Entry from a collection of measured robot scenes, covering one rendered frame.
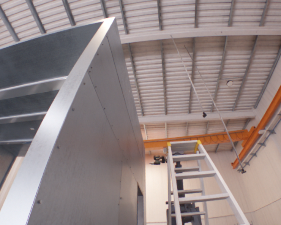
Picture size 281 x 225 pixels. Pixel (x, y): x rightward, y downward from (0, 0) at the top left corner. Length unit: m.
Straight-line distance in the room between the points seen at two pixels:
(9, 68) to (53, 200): 2.24
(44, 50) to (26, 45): 0.24
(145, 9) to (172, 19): 1.15
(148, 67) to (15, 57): 6.29
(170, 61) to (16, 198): 7.52
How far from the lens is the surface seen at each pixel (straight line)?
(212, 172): 1.36
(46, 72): 2.30
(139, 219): 2.58
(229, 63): 8.52
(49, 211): 0.53
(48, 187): 0.51
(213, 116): 10.04
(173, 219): 3.10
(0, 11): 8.64
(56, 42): 2.03
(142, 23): 7.04
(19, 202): 0.51
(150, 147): 9.83
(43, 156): 0.53
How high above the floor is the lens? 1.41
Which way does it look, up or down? 44 degrees up
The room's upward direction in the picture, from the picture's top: straight up
